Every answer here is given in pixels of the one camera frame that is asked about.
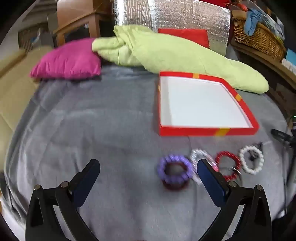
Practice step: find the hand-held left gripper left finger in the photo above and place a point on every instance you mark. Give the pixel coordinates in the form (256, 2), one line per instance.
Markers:
(85, 183)

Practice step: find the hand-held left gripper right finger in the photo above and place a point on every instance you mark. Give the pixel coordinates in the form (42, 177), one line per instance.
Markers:
(211, 183)

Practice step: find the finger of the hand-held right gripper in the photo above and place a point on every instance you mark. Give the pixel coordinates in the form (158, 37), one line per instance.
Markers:
(281, 135)

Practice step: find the silver metal bangle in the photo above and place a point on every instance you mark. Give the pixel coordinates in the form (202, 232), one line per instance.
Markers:
(259, 145)

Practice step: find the red cardboard box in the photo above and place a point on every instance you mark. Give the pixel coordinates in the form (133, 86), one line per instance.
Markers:
(198, 104)

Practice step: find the grey blanket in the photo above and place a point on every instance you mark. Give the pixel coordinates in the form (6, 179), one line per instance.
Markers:
(92, 127)

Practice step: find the wooden shelf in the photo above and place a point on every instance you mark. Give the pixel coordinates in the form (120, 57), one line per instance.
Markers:
(261, 62)

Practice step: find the light blue box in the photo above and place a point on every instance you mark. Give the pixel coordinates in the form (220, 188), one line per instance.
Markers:
(291, 54)

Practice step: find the wicker basket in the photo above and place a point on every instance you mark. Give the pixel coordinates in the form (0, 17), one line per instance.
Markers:
(259, 39)

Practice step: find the blue cloth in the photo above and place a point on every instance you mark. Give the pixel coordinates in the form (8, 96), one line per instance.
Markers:
(252, 20)

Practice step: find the magenta pillow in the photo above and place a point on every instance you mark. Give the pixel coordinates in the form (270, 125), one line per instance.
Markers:
(67, 60)

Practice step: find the light green blanket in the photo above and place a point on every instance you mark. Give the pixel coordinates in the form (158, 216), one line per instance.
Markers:
(166, 53)

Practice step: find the silver foil insulation sheet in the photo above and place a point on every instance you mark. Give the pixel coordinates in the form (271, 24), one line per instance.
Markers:
(208, 18)

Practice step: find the red cushion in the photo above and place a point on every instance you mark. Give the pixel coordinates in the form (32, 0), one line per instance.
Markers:
(185, 34)

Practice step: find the wooden cabinet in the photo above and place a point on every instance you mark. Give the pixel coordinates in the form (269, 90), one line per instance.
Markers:
(76, 16)

